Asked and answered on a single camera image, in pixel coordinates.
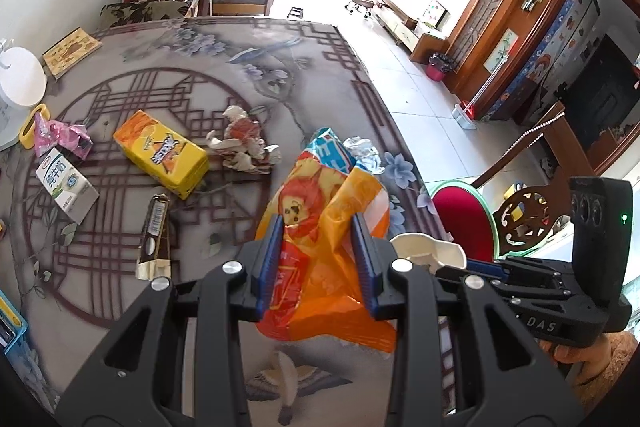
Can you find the white floor mop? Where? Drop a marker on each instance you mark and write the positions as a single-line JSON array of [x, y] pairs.
[[465, 116]]

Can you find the person's right hand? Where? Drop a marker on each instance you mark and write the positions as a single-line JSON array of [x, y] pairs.
[[570, 357]]

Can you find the yellow illustrated book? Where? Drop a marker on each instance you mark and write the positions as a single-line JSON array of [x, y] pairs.
[[70, 52]]

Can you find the pink crumpled wrapper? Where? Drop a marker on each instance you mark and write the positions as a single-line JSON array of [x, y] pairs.
[[55, 137]]

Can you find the green bucket with red inside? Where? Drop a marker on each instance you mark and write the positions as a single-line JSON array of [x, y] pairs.
[[460, 217]]

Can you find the brown wheeled stool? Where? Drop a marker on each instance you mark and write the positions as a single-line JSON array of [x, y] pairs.
[[359, 2]]

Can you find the white milk carton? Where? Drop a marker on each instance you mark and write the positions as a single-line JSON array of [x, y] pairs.
[[65, 187]]

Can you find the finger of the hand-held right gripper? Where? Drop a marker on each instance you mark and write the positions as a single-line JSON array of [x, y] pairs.
[[450, 273], [492, 267]]

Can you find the yellow plastic holder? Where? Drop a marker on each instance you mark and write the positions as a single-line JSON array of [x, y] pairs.
[[25, 132]]

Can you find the small red waste bin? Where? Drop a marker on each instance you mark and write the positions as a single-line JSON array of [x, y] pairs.
[[440, 68]]

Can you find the blue green yellow toy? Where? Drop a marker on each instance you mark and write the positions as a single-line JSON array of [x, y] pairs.
[[12, 322]]

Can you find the bird painting on panel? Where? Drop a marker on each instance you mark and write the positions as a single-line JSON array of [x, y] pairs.
[[500, 52]]

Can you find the blue patterned door curtain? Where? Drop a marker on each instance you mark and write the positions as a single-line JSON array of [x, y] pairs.
[[545, 57]]

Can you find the small black stool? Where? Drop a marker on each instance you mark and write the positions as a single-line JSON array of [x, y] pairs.
[[296, 13]]

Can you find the red white paper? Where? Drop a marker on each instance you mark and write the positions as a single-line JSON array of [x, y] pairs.
[[245, 137]]

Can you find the orange snack bag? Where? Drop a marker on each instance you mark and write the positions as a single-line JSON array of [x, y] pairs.
[[320, 267]]

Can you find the colourful geometric picture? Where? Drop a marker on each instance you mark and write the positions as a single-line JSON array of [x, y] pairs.
[[436, 13]]

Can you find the long television cabinet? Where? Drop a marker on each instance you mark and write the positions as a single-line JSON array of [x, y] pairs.
[[410, 32]]

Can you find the carved wooden chair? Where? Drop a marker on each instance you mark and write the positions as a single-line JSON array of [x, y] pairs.
[[570, 142]]

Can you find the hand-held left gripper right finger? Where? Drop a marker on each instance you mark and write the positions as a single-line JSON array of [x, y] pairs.
[[362, 257]]

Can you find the crumpled clear plastic wrapper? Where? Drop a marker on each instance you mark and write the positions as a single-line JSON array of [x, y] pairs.
[[365, 152]]

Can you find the floral chair cushion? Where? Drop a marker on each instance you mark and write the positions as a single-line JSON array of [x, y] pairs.
[[140, 13]]

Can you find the dark brown snack wrapper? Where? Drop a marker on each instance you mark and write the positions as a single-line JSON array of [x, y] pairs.
[[155, 232]]

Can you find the blue white snack bag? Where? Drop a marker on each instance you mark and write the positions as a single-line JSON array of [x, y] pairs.
[[330, 152]]

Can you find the white plastic container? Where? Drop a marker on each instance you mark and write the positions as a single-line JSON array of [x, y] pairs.
[[425, 247]]

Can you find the person's right forearm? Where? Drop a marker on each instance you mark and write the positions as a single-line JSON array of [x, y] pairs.
[[617, 367]]

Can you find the yellow orange snack box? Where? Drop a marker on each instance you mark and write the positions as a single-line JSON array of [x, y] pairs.
[[160, 152]]

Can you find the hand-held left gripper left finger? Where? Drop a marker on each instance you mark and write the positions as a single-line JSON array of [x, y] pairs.
[[267, 257]]

